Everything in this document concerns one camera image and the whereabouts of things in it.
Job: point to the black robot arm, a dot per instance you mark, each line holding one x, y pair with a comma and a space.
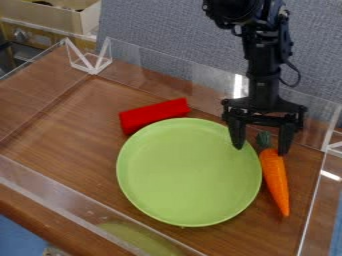
259, 22

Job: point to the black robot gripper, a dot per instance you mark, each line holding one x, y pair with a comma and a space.
283, 113

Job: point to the wooden shelf with knob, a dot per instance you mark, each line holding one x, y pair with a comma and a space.
24, 40

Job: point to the red wedge block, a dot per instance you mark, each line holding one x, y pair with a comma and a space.
136, 118

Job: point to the clear acrylic enclosure wall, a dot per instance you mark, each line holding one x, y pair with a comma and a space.
60, 140

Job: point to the cardboard box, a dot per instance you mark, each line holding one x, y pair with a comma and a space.
68, 15

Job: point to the orange toy carrot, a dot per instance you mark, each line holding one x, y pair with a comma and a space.
274, 172

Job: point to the green round plate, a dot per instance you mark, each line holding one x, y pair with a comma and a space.
183, 175

